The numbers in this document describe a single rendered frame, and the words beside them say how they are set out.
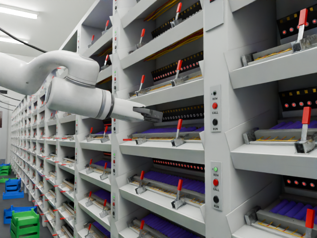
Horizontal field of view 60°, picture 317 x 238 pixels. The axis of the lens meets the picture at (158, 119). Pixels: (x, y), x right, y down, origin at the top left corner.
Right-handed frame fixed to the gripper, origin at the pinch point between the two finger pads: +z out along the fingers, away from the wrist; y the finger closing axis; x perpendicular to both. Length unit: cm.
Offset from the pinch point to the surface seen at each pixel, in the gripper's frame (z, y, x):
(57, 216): 21, -185, -74
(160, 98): 6.7, -8.9, 8.7
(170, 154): 9.9, -2.5, -10.8
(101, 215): 16, -69, -46
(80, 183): 15, -115, -36
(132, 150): 9.8, -32.1, -10.6
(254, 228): 16.0, 28.6, -26.2
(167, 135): 14.1, -12.5, -3.4
